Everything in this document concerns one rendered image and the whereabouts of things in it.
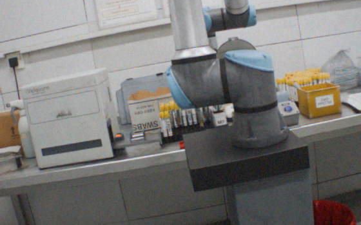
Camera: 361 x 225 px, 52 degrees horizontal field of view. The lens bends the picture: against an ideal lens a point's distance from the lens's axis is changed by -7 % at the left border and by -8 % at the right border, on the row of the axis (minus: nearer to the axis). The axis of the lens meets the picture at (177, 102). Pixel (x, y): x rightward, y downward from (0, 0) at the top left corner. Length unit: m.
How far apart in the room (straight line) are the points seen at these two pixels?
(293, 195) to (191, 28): 0.49
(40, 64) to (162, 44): 0.62
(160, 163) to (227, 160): 0.43
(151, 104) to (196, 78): 0.68
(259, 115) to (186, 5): 0.32
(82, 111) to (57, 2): 0.82
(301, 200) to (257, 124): 0.23
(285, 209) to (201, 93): 0.36
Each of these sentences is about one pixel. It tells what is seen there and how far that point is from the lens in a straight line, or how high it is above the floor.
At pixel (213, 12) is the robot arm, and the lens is 1.29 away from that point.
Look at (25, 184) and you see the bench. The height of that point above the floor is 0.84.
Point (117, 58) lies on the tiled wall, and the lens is 1.96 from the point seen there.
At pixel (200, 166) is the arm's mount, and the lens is 0.93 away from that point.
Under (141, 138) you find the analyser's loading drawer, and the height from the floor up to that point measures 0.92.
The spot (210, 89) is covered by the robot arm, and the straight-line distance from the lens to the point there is 0.97.
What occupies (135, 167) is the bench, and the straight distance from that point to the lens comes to 1.33.
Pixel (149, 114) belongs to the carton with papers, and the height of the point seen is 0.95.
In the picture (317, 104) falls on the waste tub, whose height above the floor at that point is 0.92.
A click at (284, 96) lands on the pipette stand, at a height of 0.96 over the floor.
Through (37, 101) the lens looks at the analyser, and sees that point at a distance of 1.39.
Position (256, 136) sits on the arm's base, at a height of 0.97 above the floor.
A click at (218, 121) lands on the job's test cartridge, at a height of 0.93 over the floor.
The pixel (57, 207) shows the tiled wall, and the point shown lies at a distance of 2.20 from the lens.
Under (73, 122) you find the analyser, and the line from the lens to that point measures 1.37.
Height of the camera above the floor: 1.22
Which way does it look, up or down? 8 degrees down
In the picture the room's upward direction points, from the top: 10 degrees counter-clockwise
